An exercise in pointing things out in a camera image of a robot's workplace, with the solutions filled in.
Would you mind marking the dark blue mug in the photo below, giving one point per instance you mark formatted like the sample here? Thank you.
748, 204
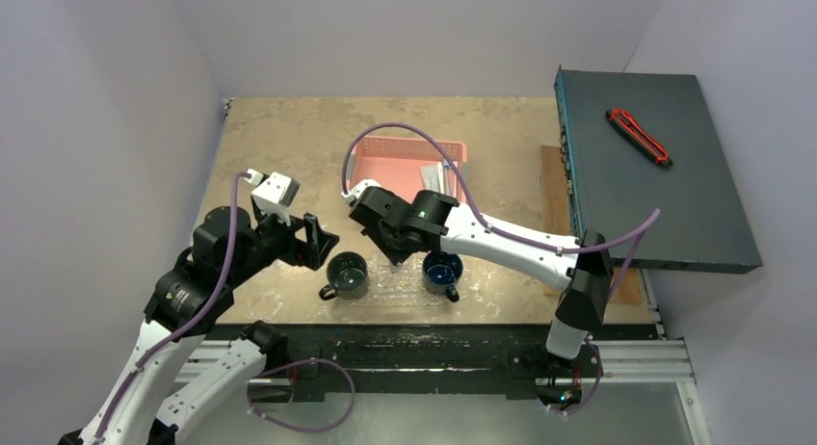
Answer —
441, 273

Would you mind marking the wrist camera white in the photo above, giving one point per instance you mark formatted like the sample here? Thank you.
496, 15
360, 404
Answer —
272, 193
356, 192

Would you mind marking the dark green mug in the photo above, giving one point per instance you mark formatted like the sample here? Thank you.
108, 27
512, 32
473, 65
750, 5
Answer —
347, 276

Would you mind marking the clear acrylic holder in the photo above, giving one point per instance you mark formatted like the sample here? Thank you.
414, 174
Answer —
392, 282

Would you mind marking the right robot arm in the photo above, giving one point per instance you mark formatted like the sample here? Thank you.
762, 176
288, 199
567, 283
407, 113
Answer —
434, 222

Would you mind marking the toothbrush white blue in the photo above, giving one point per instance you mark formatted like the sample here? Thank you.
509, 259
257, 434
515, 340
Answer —
450, 181

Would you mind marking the clear textured oval tray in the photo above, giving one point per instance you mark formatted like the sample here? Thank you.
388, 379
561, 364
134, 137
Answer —
421, 299

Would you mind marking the white toothpaste black cap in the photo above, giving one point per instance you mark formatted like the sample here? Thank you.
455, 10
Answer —
431, 176

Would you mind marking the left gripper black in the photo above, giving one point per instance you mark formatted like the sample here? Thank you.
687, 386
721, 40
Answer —
311, 251

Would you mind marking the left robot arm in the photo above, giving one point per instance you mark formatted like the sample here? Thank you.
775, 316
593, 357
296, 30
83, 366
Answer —
229, 247

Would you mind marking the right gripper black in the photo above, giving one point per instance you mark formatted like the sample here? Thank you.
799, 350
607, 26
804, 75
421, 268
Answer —
385, 239

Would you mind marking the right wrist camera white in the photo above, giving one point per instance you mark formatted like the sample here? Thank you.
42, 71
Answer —
356, 192

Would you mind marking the red black utility knife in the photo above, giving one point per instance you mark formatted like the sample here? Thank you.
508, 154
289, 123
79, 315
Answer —
629, 128

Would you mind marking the dark grey metal box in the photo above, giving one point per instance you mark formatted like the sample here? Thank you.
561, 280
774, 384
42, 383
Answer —
701, 223

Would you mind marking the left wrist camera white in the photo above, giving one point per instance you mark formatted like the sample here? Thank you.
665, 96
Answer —
272, 193

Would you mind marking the pink plastic basket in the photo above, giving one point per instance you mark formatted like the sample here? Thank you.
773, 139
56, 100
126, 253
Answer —
395, 162

